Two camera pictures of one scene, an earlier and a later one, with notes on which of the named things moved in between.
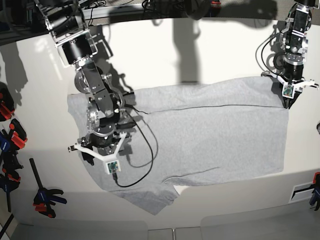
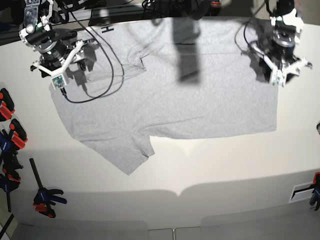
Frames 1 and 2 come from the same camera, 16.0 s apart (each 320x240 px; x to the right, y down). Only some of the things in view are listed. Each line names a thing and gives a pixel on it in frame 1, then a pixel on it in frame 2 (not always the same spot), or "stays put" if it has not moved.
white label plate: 302,192 stays put
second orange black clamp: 19,136 stays put
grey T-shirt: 185,134 to 166,77
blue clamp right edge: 315,195 stays put
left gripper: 104,146 to 55,56
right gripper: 292,73 to 280,59
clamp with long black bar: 43,201 stays put
